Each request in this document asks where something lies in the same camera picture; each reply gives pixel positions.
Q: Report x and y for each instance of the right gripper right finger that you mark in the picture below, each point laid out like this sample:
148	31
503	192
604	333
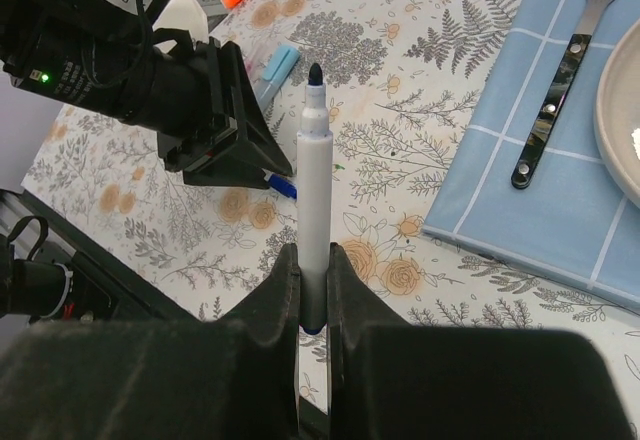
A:
390	379

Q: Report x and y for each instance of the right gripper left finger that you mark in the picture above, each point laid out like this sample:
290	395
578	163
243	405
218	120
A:
233	378

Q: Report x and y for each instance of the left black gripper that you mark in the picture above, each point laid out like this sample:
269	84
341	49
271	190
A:
105	56

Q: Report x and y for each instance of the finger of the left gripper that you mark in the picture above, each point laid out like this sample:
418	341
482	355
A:
236	148

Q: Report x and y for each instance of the small blue pen cap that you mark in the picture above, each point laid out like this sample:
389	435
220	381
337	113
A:
283	186

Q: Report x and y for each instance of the white thin pen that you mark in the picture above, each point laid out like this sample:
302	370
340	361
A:
314	196

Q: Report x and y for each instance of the light blue marker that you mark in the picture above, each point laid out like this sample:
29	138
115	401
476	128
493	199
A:
274	75

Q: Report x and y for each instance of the blue checkered cloth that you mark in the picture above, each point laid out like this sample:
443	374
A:
572	224

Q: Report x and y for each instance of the beige ceramic plate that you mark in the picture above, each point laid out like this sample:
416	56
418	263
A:
616	114

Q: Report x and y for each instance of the silver fork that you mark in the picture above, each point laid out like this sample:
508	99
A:
557	93

